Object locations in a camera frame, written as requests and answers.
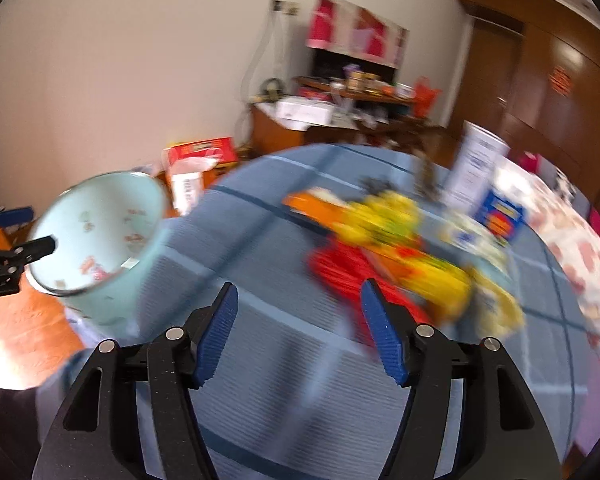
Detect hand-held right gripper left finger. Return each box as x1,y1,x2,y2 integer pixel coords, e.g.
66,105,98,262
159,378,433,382
30,282,239,480

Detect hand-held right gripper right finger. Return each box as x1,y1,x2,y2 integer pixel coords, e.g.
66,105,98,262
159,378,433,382
361,278,563,480

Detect white flat box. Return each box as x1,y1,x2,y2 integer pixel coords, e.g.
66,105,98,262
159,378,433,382
275,99,333,128

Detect folded patterned blanket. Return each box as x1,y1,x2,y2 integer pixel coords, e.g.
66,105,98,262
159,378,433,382
517,151,600,261

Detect heart printed quilt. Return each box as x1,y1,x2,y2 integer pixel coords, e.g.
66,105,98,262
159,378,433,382
495,160,600,356

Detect white paper bag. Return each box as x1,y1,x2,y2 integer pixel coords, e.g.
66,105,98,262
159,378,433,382
166,157,220,216

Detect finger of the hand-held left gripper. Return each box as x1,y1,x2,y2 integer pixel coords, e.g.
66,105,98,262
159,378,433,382
0,204,34,229
0,236,57,267

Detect wooden door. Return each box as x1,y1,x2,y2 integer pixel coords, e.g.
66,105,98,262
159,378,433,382
447,7,526,128

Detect blue milk carton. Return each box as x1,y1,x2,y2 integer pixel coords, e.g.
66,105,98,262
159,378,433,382
472,187,528,249

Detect light blue enamel basin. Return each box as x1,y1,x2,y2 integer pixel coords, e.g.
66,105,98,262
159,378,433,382
26,171,173,326

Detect red striped packet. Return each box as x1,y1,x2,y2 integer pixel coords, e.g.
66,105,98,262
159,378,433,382
307,242,433,348

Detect black television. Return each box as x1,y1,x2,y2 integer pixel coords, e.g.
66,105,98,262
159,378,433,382
310,47,398,86

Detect small clear packet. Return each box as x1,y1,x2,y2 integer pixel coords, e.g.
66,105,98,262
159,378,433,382
414,152,439,197

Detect wooden television cabinet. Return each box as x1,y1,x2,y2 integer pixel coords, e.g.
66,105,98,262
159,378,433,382
250,77,446,154

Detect orange red shopping bag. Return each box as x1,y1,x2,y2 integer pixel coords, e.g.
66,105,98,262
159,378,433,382
412,77,442,118

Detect person's dark clothing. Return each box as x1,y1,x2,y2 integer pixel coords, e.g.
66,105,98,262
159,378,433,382
0,385,48,466

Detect purple bed sheet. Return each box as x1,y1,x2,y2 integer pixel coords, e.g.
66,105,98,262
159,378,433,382
574,340,600,456

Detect white milk carton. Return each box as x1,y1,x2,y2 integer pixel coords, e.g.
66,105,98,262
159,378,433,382
442,120,511,216

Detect yellow snack wrapper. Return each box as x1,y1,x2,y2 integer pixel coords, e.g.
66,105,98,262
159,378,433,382
395,252,474,324
330,191,422,249

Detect red cardboard box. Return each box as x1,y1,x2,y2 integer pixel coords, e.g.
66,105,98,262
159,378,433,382
162,136,239,171

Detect red paper decoration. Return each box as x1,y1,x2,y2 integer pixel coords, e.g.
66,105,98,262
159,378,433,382
550,66,574,95

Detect hanging cables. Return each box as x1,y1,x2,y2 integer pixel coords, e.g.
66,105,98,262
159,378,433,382
240,12,289,152

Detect wooden wardrobe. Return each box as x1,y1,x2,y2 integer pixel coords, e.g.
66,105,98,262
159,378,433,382
457,0,600,211

